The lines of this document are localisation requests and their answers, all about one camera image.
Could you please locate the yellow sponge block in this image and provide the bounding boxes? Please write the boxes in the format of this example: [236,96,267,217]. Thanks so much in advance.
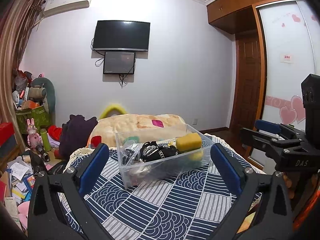
[176,133,202,153]

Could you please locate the small black wall monitor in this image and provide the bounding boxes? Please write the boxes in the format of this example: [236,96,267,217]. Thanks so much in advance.
[103,51,136,75]

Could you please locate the dark purple garment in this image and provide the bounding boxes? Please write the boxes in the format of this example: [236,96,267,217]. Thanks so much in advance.
[59,114,98,160]

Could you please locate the beige patchwork blanket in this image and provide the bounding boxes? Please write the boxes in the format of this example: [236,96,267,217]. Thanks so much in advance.
[87,114,185,147]

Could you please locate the green storage bin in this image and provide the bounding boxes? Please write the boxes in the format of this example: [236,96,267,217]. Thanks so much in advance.
[16,106,52,134]

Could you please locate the wooden wardrobe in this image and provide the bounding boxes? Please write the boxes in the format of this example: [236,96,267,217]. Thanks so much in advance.
[206,0,320,170]

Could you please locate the yellow fuzzy chair back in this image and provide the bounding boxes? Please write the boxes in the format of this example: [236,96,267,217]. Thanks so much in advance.
[99,103,127,119]

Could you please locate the red box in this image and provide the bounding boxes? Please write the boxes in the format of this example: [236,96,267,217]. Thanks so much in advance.
[0,122,15,146]

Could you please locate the grey plush dinosaur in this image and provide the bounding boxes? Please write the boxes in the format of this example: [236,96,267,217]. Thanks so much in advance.
[27,77,55,114]

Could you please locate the large black wall television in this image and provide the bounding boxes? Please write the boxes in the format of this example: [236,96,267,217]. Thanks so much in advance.
[92,20,150,51]

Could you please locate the clear plastic storage box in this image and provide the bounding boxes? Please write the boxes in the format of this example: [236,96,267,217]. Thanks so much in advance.
[116,124,214,189]

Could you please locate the white cloth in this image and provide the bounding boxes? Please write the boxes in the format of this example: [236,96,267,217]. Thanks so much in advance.
[129,165,152,184]

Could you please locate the black cloth with chain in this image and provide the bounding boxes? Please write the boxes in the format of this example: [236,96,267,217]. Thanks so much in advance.
[140,141,180,163]

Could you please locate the blue white patterned tablecloth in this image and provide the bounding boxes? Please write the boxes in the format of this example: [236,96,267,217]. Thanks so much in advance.
[58,133,266,240]

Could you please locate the grey socks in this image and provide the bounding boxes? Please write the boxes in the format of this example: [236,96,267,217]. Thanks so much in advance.
[122,140,141,166]

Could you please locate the green bottle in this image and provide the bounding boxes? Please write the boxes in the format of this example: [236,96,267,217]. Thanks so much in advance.
[40,128,52,152]

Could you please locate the white wall air conditioner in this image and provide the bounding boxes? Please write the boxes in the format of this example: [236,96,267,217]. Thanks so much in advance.
[43,0,91,17]

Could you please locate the pink rabbit plush toy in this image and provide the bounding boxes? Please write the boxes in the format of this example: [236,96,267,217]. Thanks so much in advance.
[27,118,42,151]

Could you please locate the striped red beige curtain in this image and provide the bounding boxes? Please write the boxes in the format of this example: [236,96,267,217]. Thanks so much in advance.
[1,0,44,151]

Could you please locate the wooden door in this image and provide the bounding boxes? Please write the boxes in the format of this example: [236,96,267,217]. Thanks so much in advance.
[231,30,261,134]

